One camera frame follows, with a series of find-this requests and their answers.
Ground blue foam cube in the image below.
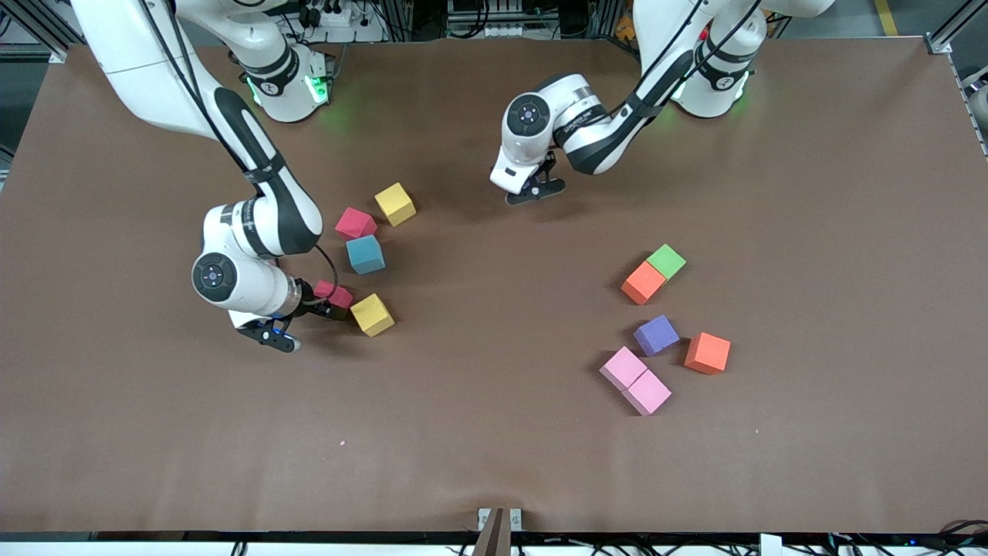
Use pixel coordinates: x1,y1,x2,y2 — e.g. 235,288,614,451
345,234,387,276

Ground brown table cover sheet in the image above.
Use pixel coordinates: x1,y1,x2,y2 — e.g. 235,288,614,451
0,37,988,535

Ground purple foam cube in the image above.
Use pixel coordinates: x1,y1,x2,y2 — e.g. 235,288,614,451
633,314,681,358

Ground red foam cube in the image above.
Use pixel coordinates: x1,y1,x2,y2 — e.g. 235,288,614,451
313,280,355,310
334,206,379,241

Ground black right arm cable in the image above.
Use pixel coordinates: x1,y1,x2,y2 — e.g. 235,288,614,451
141,0,340,306

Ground brown camera pole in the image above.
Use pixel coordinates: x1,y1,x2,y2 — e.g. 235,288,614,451
472,507,513,556

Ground black cable bundle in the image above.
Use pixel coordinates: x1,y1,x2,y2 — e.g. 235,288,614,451
938,519,988,553

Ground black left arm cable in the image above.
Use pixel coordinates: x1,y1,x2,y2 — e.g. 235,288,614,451
614,0,773,117

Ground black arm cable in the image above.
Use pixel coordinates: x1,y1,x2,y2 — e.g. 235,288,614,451
614,0,773,117
141,0,340,306

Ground green foam cube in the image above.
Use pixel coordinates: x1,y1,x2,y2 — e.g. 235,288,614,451
646,243,687,280

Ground orange foam cube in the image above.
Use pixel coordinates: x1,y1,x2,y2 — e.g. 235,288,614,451
684,332,732,376
621,261,667,307

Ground small metal bracket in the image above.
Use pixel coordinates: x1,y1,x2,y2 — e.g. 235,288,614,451
478,507,523,532

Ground metal table edge rail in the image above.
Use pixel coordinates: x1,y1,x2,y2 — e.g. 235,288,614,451
946,53,988,159

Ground pink foam cube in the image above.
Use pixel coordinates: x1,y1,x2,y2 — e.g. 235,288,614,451
599,346,649,392
621,369,673,417

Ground yellow foam cube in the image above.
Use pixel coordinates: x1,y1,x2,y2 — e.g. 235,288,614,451
350,293,395,338
374,182,417,228

